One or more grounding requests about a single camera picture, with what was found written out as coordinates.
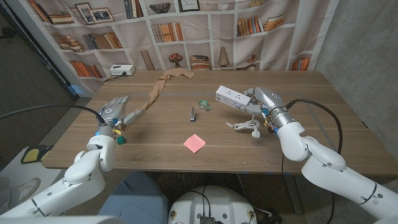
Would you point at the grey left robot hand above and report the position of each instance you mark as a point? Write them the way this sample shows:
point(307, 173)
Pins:
point(113, 113)

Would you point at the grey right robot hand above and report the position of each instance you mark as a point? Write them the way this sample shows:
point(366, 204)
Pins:
point(270, 99)

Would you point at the white power strip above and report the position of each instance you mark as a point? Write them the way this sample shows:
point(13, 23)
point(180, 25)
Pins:
point(232, 96)

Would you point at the beige nylon stocking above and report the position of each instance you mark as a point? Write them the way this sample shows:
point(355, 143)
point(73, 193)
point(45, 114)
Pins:
point(158, 87)

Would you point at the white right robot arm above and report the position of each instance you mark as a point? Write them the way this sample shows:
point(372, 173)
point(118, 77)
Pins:
point(329, 174)

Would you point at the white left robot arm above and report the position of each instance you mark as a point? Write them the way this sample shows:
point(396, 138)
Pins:
point(71, 183)

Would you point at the pink sticky note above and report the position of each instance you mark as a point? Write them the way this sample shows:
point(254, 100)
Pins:
point(194, 143)

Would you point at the small green cube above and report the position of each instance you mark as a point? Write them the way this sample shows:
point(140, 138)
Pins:
point(121, 140)

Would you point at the white socket box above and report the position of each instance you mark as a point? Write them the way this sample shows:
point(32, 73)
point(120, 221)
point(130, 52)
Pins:
point(122, 70)

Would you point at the clear tape roll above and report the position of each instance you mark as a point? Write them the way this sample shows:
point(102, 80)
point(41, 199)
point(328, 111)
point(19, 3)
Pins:
point(204, 106)

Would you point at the printed bookshelf backdrop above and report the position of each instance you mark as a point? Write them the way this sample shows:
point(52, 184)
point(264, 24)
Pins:
point(202, 46)

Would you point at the grey table leg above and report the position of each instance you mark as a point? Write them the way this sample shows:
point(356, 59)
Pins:
point(293, 193)

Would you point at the white sneaker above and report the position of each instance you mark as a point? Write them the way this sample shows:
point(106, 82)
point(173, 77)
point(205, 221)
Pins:
point(28, 188)

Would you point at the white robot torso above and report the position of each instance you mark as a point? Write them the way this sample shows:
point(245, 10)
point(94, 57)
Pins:
point(214, 202)

